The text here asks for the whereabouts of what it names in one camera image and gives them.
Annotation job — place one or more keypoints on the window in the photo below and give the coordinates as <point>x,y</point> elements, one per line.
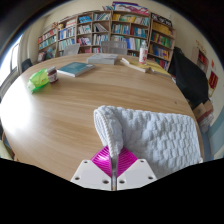
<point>8,65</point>

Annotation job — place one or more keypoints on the red hanging wall decoration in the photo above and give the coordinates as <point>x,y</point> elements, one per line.
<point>213,80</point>

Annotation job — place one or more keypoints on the white waffle-textured towel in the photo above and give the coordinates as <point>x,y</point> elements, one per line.
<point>156,136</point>

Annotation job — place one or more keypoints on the grey book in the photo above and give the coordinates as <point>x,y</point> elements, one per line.
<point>102,59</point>

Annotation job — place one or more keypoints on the brown cardboard box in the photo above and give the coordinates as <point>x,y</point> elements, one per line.
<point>203,112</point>

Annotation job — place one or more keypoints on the clear bottle with red label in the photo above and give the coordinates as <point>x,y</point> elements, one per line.
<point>143,53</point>

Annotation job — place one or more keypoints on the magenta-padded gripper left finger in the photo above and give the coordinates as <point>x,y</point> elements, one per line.
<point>87,173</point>

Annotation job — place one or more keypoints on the small red-lidded jar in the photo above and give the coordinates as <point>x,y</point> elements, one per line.
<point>52,75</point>

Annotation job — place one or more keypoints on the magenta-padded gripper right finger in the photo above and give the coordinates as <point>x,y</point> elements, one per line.
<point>138,173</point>

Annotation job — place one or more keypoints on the light green chair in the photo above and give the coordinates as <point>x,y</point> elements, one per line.
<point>4,150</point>

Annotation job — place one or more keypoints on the teal book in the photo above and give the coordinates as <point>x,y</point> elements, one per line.
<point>76,69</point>

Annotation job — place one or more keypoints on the wooden bookshelf unit with books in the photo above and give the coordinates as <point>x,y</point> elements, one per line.
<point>126,30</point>

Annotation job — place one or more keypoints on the small wall shelf with red items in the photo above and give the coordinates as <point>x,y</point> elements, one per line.
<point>202,60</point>

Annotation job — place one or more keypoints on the yellow book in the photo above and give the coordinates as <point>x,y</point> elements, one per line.
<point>159,68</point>
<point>135,65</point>

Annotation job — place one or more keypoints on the green plastic bag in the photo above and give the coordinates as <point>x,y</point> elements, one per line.
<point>38,80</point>

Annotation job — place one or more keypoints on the black cloth cover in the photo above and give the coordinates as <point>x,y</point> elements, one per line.
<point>188,76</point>

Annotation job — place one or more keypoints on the black office chair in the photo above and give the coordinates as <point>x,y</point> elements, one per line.
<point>26,65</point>

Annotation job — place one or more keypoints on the wide grey mesh chair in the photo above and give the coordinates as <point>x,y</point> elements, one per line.
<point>114,48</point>

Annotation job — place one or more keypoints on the small grey mesh chair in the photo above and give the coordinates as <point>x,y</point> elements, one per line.
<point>71,50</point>

